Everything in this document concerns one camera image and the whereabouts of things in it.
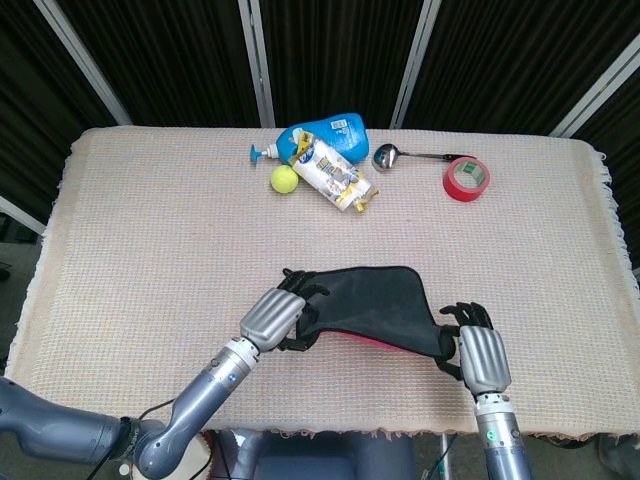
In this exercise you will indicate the blue pump soap bottle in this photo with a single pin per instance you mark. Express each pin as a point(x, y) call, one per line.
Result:
point(345, 135)

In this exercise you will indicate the grey and pink cloth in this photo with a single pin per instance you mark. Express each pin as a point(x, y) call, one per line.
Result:
point(380, 305)

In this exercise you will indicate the metal table leg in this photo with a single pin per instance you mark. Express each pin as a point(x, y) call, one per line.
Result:
point(445, 457)

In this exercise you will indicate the yellow tennis ball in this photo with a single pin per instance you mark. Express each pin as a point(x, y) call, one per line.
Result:
point(285, 179)

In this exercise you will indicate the white metal frame post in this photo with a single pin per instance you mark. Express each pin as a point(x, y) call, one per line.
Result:
point(257, 65)
point(82, 60)
point(595, 92)
point(20, 212)
point(415, 65)

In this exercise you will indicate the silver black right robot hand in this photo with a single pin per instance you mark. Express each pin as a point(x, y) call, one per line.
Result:
point(485, 360)

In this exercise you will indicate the beige woven tablecloth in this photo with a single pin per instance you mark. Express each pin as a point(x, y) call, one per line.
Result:
point(150, 250)

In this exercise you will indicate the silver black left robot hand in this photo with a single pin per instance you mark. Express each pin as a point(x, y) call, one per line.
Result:
point(270, 317)

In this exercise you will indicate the red tape roll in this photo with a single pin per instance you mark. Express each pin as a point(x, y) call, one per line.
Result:
point(452, 187)

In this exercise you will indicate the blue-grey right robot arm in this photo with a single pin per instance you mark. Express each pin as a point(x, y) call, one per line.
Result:
point(500, 440)

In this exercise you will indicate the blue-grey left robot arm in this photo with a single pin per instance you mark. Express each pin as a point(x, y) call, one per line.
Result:
point(200, 400)

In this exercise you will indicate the white yellow snack bag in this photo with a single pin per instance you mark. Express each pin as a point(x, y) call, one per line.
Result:
point(330, 175)

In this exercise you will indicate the metal soup ladle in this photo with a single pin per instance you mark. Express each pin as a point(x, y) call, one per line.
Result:
point(385, 157)

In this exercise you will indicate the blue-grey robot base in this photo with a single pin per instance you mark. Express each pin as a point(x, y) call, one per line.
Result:
point(325, 460)

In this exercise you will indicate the black pleated curtain panel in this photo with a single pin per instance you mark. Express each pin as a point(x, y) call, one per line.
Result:
point(175, 60)
point(625, 145)
point(510, 65)
point(340, 55)
point(30, 100)

